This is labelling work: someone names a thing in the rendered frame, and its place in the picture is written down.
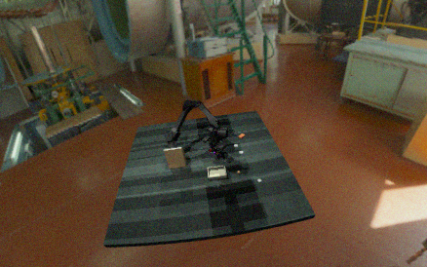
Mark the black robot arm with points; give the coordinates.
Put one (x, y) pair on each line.
(187, 107)

